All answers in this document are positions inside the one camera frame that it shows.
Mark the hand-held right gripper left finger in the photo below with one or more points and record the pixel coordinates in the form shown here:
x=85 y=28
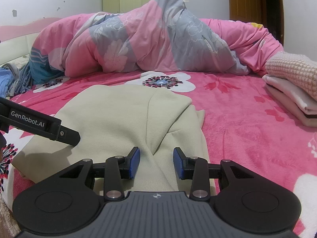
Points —
x=135 y=162

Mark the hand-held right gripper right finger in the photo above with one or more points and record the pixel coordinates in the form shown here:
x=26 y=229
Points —
x=177 y=163

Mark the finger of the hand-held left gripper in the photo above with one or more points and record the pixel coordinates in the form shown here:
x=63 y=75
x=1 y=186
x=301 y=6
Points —
x=70 y=136

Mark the beige jacket with black trim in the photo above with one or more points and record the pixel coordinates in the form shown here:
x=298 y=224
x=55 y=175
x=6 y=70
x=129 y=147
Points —
x=118 y=119

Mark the blue grey striped cloth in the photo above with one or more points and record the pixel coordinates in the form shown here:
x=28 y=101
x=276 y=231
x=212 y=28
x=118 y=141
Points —
x=23 y=79

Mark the light blue cloth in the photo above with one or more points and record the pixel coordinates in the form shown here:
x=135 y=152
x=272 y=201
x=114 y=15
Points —
x=5 y=81

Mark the pink floral fleece blanket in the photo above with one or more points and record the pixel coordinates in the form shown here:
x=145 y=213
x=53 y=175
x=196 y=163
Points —
x=247 y=133

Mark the pink white headboard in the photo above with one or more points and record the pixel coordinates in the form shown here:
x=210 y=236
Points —
x=14 y=44

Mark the pink grey floral quilt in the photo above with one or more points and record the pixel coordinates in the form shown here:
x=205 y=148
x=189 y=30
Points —
x=148 y=37

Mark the brown wooden door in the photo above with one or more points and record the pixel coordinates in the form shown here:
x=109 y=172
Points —
x=245 y=2

